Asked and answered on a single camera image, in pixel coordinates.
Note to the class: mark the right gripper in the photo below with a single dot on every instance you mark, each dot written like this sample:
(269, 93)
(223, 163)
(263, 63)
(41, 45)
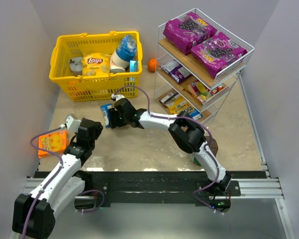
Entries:
(114, 119)

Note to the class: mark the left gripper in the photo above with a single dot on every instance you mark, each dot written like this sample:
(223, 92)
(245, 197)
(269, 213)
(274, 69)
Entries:
(90, 125)

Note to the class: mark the blue small snack packet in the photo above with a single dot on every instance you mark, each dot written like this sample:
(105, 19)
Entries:
(106, 114)

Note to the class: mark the brown chocolate bar wrapper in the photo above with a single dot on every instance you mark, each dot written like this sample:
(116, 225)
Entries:
(171, 96)

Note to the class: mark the small yellow M&M's bag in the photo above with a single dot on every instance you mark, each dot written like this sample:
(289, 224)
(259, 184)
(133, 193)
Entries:
(188, 109)

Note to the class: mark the dark purple candy bag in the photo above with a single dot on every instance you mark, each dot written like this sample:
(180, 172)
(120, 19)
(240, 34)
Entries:
(176, 71)

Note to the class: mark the Fox's fruits candy bag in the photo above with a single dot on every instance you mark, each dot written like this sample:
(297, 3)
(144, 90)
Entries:
(200, 92)

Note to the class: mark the purple grape candy bag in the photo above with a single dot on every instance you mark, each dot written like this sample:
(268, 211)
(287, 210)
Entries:
(187, 33)
(217, 52)

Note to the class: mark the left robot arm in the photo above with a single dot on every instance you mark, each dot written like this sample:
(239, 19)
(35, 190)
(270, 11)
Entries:
(35, 213)

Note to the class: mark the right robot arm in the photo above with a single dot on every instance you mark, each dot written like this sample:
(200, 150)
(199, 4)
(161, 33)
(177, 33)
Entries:
(187, 133)

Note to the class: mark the orange snack box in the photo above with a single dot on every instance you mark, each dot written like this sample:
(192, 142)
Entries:
(54, 142)

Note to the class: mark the yellow plastic shopping basket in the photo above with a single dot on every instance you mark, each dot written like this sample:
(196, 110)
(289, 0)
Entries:
(88, 88)

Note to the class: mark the teal foil box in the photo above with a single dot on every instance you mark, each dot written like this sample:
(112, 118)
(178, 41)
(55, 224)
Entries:
(134, 66)

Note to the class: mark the orange fruit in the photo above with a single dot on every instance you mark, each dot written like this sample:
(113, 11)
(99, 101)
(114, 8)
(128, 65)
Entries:
(152, 64)

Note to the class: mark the yellow Lays chips bag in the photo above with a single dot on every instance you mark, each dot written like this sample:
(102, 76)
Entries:
(95, 64)

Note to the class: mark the blue white wrapped roll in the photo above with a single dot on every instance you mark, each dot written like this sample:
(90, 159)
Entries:
(123, 54)

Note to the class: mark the grey crumpled paper cups pack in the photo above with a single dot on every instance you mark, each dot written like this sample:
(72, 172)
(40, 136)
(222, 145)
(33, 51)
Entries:
(75, 65)

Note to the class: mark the green brown tin can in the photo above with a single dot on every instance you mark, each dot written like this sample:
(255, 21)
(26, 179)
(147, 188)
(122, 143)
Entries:
(213, 147)

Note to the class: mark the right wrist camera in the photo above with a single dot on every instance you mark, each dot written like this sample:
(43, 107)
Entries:
(116, 97)

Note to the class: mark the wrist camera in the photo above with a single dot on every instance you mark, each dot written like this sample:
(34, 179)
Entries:
(71, 123)
(116, 97)

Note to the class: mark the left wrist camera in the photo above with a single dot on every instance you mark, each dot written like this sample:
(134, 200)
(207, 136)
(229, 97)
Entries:
(71, 123)

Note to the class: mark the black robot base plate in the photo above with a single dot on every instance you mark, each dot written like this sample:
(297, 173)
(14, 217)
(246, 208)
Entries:
(153, 187)

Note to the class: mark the white wire wooden shelf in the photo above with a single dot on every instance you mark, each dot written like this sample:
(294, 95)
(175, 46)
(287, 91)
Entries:
(164, 84)

